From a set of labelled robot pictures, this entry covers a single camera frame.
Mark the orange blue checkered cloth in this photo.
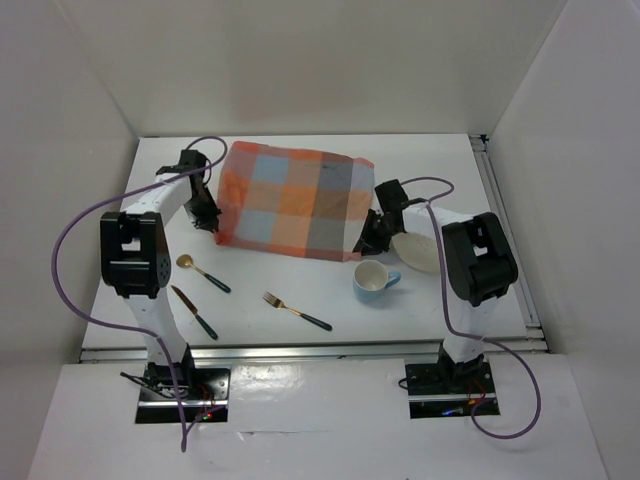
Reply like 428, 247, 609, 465
214, 141, 374, 262

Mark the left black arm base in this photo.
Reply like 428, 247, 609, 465
120, 366, 231, 425

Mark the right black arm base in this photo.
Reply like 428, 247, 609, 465
397, 362, 500, 419

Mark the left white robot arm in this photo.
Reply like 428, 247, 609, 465
100, 150, 221, 399

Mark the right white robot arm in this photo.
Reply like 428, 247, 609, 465
354, 179, 518, 392

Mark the cream ceramic plate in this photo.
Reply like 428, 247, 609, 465
391, 233, 440, 274

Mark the light blue mug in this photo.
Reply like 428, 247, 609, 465
352, 260, 402, 303

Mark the gold spoon green handle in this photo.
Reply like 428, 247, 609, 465
176, 254, 231, 294

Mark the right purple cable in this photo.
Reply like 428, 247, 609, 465
399, 176, 544, 441

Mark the purple cable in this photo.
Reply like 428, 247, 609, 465
399, 176, 544, 441
50, 135, 229, 454

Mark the gold knife green handle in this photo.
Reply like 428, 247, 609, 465
171, 285, 219, 341

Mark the gold fork green handle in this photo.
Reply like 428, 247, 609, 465
262, 292, 333, 332

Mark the aluminium front rail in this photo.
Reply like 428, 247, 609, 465
79, 337, 549, 364

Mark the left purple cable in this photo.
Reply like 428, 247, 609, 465
50, 135, 229, 454

